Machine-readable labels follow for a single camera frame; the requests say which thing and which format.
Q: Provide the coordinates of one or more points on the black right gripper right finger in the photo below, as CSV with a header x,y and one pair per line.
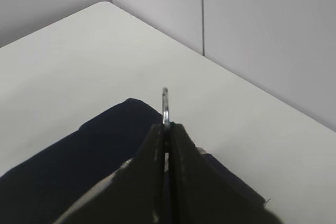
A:
x,y
201,194

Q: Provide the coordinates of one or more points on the navy insulated lunch bag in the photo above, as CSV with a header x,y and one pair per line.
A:
x,y
42,188

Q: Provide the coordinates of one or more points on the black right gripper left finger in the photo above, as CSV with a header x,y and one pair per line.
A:
x,y
132,194

